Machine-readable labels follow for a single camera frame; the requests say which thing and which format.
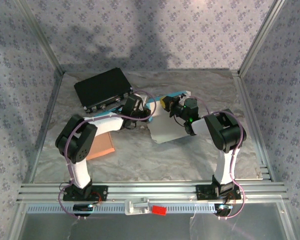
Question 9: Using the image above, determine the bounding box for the aluminium frame post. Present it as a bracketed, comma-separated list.
[16, 0, 67, 75]
[237, 0, 287, 76]

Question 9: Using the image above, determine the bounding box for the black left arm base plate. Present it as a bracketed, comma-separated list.
[62, 185, 109, 202]

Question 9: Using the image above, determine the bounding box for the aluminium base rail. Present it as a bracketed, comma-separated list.
[16, 181, 290, 204]

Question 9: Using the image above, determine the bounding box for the aluminium table side rail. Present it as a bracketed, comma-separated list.
[232, 70, 277, 182]
[21, 69, 66, 185]

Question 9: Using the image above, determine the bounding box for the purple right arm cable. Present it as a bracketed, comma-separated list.
[189, 96, 247, 221]

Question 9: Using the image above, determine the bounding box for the red plastic block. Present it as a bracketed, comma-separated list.
[151, 205, 168, 216]

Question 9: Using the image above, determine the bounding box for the black hard case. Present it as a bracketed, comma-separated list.
[73, 68, 135, 114]

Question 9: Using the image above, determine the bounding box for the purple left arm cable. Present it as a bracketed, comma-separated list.
[57, 89, 158, 221]

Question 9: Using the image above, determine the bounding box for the blue paper box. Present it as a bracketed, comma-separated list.
[139, 89, 193, 145]

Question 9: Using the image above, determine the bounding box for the small black electronics module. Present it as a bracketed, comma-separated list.
[213, 203, 233, 217]
[73, 203, 94, 217]

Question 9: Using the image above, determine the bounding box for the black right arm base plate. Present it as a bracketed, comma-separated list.
[195, 184, 242, 201]

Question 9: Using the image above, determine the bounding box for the orange paper box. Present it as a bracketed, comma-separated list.
[86, 131, 116, 161]

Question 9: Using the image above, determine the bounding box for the slotted grey cable duct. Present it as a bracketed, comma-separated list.
[27, 202, 232, 215]

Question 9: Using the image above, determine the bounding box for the clear acrylic panel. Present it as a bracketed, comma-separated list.
[13, 202, 300, 240]

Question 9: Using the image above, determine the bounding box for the white clamp bracket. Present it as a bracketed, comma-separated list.
[124, 197, 151, 216]

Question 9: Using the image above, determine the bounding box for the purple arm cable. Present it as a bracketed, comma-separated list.
[57, 89, 158, 221]
[189, 96, 247, 221]

